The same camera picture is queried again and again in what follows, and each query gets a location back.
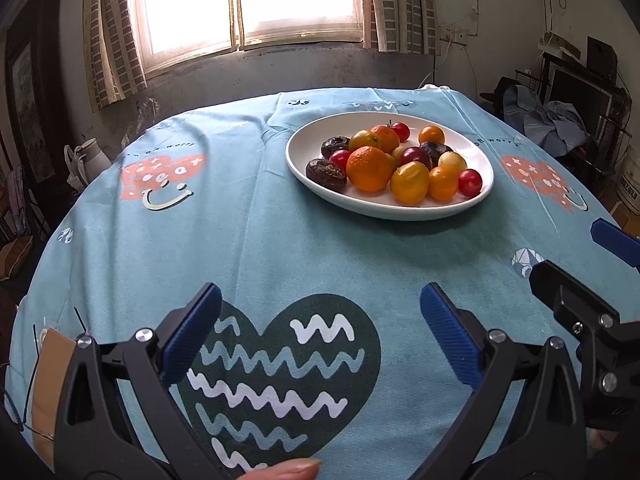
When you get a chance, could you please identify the large rough mandarin orange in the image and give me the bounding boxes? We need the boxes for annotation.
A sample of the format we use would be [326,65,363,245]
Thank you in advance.
[346,146,394,193]

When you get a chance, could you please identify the small orange tomato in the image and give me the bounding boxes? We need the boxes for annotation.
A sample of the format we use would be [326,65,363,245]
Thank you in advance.
[428,166,458,203]

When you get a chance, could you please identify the light blue patterned tablecloth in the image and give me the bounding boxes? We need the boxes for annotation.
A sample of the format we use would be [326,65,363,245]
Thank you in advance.
[6,89,639,479]

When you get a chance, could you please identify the dark red plum tomato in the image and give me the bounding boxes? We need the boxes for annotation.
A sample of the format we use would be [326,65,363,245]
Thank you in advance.
[398,146,433,170]

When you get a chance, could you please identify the white ceramic jug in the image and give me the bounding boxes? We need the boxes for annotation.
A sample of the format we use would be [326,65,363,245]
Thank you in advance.
[63,138,112,193]

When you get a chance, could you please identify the small round orange kumquat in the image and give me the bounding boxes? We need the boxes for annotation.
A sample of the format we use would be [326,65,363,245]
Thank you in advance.
[418,125,446,144]

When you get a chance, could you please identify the dark water chestnut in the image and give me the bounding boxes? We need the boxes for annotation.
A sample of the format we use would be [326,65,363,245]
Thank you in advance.
[305,158,347,192]
[321,136,350,159]
[420,142,452,166]

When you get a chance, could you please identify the white oval plate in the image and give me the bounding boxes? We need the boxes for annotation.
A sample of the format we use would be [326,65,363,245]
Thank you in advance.
[285,112,495,221]

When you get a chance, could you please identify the person left hand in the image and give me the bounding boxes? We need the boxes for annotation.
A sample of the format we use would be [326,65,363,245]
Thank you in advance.
[238,458,322,480]

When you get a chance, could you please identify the checkered curtain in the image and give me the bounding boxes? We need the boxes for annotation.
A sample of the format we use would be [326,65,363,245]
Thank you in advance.
[362,0,439,56]
[82,0,146,112]

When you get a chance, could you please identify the black monitor screen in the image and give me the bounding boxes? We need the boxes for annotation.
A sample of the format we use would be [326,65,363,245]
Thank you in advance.
[539,36,632,167]

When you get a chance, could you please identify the red cherry tomato with stem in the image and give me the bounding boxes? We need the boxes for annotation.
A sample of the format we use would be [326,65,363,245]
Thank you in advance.
[388,122,411,143]

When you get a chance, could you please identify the smooth orange tomato with stem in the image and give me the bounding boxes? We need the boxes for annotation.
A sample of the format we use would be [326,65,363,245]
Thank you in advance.
[348,130,381,152]

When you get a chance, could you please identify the left checkered curtain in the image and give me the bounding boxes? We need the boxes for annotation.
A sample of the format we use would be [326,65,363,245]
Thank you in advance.
[82,0,146,112]

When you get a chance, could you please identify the white plastic bucket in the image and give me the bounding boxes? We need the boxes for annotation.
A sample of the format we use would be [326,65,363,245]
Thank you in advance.
[616,146,640,214]

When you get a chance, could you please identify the tan glasses case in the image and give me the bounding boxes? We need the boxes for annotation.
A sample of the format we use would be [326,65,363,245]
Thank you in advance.
[32,328,75,468]

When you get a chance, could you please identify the yellow-green large tomato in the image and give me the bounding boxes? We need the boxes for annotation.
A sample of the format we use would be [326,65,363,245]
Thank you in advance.
[390,162,430,205]

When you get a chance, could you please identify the dark framed painting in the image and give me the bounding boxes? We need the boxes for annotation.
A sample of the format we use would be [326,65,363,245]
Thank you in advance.
[4,0,70,194]

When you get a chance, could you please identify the wire-frame eyeglasses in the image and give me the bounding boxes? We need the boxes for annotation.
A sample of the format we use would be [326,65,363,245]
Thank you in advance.
[1,323,53,443]

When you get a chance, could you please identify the pile of blue-grey clothes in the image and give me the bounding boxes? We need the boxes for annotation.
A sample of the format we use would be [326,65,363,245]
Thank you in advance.
[480,77,589,158]

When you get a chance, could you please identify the yellow loquat fruit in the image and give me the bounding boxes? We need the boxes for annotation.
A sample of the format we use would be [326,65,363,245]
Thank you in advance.
[438,151,468,174]

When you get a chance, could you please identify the person right hand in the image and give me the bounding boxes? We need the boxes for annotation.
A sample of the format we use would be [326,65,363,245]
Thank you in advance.
[589,429,618,455]

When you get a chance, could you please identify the wall power socket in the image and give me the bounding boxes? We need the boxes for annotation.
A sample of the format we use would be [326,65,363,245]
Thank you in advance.
[439,25,469,47]

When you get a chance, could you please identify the window with bright light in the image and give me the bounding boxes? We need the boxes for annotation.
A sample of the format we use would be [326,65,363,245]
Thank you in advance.
[129,0,363,77]

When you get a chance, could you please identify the right checkered curtain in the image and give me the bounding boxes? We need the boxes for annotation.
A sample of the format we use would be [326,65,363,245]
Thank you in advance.
[362,0,439,56]

